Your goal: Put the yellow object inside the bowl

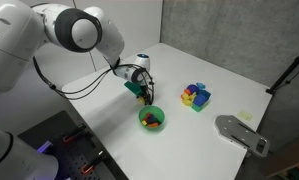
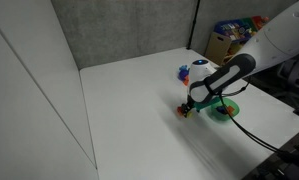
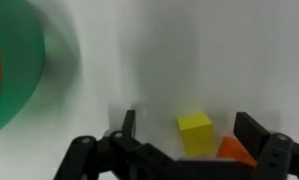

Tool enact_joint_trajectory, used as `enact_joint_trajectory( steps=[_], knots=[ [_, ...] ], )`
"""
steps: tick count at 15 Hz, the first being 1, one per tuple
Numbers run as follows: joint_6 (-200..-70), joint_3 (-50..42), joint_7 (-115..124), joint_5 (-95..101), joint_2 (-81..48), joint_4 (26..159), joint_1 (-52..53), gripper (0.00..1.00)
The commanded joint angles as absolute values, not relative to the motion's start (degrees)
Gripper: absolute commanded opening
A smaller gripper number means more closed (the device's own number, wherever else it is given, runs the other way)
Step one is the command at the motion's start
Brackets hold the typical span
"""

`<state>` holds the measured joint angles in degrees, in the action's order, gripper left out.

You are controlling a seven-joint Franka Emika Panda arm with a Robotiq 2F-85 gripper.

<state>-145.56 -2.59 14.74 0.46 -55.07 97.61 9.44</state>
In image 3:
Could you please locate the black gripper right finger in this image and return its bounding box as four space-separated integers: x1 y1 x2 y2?
233 111 299 180

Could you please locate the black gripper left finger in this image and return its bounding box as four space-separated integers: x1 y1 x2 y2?
53 109 177 180

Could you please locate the yellow cube block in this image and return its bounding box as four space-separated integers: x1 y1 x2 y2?
176 112 218 158

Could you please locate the green plastic bowl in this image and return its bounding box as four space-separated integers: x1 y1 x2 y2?
0 0 46 140

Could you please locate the orange wedge block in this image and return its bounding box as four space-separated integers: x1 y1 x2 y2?
215 135 259 168

